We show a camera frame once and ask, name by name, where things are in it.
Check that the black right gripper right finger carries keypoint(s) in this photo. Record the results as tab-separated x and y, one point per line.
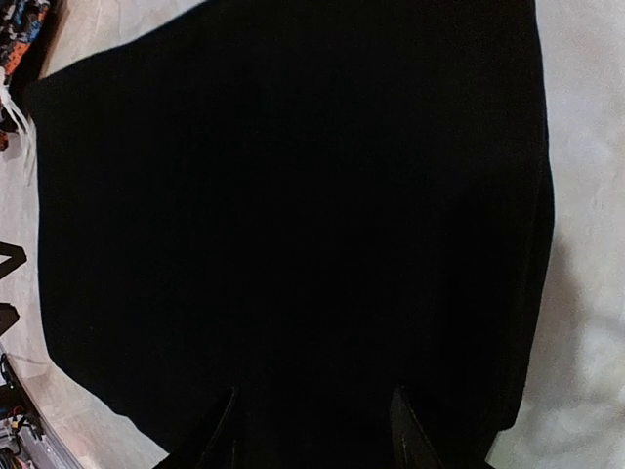
412	447

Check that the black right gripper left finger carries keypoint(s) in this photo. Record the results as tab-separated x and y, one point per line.
214	443

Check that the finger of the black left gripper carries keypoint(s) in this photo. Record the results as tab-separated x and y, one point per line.
14	258
9	316

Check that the black t-shirt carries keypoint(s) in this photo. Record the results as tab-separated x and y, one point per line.
314	202

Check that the colourful patterned folded shorts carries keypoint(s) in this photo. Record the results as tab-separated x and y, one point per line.
27	32

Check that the front aluminium rail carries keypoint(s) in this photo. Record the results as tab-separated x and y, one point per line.
27	439

